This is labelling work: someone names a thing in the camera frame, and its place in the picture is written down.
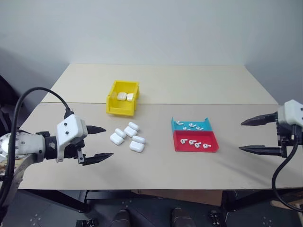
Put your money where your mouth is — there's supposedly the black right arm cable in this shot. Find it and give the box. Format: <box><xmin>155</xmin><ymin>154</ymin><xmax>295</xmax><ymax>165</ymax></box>
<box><xmin>271</xmin><ymin>124</ymin><xmax>303</xmax><ymax>212</ymax></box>

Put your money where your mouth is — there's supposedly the yellow plastic bin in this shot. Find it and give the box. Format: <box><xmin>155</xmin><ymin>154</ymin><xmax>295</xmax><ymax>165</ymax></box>
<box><xmin>106</xmin><ymin>80</ymin><xmax>140</xmax><ymax>118</ymax></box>

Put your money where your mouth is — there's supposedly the red plastic tray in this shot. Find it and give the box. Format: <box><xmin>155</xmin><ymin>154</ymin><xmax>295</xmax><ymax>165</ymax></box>
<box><xmin>173</xmin><ymin>131</ymin><xmax>220</xmax><ymax>152</ymax></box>

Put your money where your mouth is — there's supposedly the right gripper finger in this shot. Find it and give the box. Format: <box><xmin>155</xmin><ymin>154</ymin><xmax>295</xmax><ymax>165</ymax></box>
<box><xmin>238</xmin><ymin>145</ymin><xmax>283</xmax><ymax>157</ymax></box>
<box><xmin>240</xmin><ymin>112</ymin><xmax>279</xmax><ymax>126</ymax></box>

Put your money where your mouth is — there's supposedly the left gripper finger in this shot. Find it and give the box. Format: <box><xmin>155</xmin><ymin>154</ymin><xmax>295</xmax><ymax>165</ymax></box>
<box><xmin>82</xmin><ymin>152</ymin><xmax>115</xmax><ymax>166</ymax></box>
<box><xmin>86</xmin><ymin>125</ymin><xmax>107</xmax><ymax>136</ymax></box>

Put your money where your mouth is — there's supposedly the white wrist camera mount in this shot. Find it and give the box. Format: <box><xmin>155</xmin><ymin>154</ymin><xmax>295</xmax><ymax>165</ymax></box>
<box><xmin>277</xmin><ymin>99</ymin><xmax>303</xmax><ymax>130</ymax></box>
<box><xmin>56</xmin><ymin>114</ymin><xmax>89</xmax><ymax>163</ymax></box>

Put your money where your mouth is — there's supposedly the teal plastic tray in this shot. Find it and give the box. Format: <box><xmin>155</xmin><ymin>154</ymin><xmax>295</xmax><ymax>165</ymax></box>
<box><xmin>171</xmin><ymin>116</ymin><xmax>214</xmax><ymax>132</ymax></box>

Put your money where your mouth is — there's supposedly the small black device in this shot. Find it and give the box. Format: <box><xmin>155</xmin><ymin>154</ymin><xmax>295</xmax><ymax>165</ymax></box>
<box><xmin>209</xmin><ymin>209</ymin><xmax>221</xmax><ymax>227</ymax></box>

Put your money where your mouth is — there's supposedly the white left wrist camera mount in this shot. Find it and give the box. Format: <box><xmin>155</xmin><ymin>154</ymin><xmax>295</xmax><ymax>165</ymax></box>
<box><xmin>56</xmin><ymin>114</ymin><xmax>89</xmax><ymax>163</ymax></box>

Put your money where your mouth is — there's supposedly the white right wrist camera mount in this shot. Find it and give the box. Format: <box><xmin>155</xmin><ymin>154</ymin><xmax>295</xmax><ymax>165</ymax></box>
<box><xmin>277</xmin><ymin>99</ymin><xmax>303</xmax><ymax>130</ymax></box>

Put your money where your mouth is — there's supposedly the black table frame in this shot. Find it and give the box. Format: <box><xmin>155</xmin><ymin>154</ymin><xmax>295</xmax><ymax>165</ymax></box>
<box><xmin>18</xmin><ymin>188</ymin><xmax>275</xmax><ymax>213</ymax></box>

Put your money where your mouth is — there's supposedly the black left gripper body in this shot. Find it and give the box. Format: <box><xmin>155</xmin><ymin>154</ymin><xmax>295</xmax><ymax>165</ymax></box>
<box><xmin>63</xmin><ymin>138</ymin><xmax>86</xmax><ymax>166</ymax></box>

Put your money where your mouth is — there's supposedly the dark rounded shape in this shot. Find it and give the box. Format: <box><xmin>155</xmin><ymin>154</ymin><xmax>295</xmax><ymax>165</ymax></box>
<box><xmin>171</xmin><ymin>207</ymin><xmax>193</xmax><ymax>227</ymax></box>
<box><xmin>113</xmin><ymin>208</ymin><xmax>134</xmax><ymax>227</ymax></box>

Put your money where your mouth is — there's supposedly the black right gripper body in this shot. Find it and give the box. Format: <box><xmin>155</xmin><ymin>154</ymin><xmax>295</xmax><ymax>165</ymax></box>
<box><xmin>276</xmin><ymin>122</ymin><xmax>303</xmax><ymax>158</ymax></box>

